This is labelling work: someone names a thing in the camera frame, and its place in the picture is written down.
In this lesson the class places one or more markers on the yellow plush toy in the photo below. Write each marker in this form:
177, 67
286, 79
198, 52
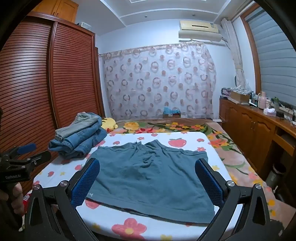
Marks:
108, 124

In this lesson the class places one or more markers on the floral bed blanket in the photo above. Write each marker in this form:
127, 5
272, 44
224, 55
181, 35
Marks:
229, 153

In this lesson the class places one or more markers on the teal pants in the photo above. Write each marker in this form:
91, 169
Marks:
150, 176

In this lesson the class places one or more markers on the wooden sideboard cabinet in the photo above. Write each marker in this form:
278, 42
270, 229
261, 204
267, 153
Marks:
249, 125

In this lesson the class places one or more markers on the blue box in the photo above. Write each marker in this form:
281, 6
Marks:
172, 112

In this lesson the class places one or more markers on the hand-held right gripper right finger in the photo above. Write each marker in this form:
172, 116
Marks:
209, 183

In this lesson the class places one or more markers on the pink tissue box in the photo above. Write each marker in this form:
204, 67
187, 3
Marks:
269, 112

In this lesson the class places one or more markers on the person's left hand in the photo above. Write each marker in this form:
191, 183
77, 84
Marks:
17, 199

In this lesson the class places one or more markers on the cardboard box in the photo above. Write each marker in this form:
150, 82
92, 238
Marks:
239, 97

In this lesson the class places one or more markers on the white air conditioner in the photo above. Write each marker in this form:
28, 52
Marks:
198, 30

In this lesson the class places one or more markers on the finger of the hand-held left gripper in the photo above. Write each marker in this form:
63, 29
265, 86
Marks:
26, 148
39, 157

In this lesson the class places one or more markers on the green bottle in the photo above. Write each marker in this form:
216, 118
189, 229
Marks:
276, 105

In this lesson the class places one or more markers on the grey window blind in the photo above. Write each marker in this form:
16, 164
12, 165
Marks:
272, 58

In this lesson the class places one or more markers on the red printed cloth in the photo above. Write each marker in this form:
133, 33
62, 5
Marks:
26, 198

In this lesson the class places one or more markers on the wooden overhead cabinet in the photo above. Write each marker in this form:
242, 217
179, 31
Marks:
62, 9

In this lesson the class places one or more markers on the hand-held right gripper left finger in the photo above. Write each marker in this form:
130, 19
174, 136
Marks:
85, 183

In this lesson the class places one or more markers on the grey-green pants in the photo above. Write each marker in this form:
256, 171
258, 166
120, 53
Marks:
76, 126

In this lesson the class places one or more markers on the white storage box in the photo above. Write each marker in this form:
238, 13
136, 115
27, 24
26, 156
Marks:
83, 25

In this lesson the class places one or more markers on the white strawberry flower towel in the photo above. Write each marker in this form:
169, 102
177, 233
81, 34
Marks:
185, 141

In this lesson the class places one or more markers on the brown louvered wardrobe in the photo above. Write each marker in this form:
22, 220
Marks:
34, 81

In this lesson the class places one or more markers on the tied cream curtain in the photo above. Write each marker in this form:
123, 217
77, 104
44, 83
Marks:
234, 51

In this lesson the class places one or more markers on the grey trash bin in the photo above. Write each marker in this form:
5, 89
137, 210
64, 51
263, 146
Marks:
275, 177

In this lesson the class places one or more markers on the blue denim pants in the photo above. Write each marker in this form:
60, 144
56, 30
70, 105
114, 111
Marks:
78, 144

